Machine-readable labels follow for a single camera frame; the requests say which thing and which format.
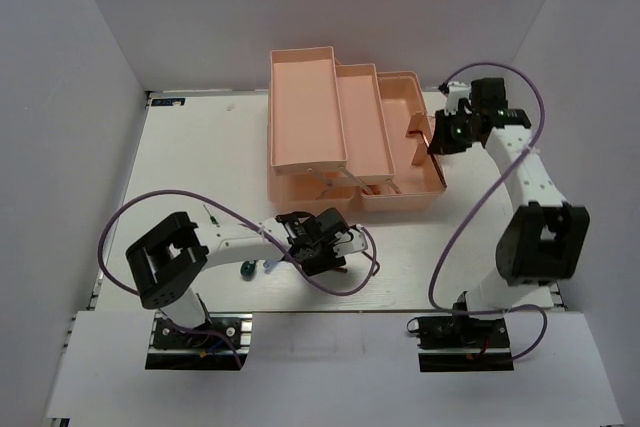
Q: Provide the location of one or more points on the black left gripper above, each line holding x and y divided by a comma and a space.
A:
329, 261

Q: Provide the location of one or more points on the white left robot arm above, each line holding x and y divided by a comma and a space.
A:
166, 260

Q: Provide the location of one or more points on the long brown hex key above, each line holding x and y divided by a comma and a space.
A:
423, 152

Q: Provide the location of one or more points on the green stubby screwdriver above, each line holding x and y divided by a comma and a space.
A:
211, 217
248, 270

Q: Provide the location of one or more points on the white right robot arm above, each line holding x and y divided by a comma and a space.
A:
542, 242

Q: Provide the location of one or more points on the pink plastic toolbox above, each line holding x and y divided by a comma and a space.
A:
347, 136

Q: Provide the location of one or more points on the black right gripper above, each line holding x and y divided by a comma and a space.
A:
440, 143

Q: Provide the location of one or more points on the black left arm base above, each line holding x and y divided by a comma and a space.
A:
170, 349

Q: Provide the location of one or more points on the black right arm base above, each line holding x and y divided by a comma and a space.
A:
461, 344

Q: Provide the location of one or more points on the blue clear handle screwdriver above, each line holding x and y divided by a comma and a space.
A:
269, 266

